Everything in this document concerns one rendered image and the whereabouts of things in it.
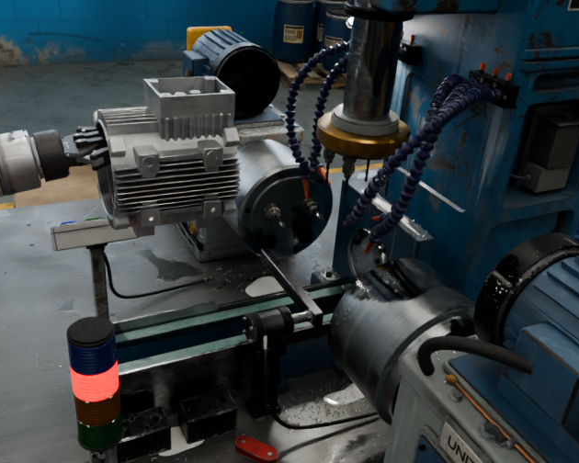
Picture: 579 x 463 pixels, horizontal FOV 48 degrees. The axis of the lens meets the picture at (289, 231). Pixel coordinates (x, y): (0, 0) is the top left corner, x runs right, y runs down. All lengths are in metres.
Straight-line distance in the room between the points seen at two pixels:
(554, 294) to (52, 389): 1.00
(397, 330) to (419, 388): 0.14
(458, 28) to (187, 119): 0.57
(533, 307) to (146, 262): 1.20
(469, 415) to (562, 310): 0.18
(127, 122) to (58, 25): 5.66
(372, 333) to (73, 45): 5.87
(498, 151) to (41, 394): 1.01
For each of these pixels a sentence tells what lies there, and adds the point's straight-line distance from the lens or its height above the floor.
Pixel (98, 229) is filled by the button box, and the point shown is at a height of 1.07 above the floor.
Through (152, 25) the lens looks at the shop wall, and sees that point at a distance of 6.79.
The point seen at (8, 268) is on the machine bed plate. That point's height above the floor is 0.80.
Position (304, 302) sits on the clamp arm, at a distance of 1.25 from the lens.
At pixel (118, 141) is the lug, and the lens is 0.99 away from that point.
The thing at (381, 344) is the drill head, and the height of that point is 1.11.
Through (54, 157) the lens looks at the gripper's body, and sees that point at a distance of 1.02.
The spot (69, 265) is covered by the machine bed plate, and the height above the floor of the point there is 0.80.
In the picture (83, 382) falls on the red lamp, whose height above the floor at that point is 1.15.
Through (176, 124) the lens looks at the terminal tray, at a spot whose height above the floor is 1.40.
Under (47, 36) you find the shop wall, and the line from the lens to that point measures 6.68.
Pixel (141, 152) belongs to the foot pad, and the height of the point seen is 1.37.
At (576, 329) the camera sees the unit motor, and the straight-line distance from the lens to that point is 0.80.
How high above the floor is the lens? 1.75
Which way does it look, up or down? 29 degrees down
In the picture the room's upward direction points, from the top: 5 degrees clockwise
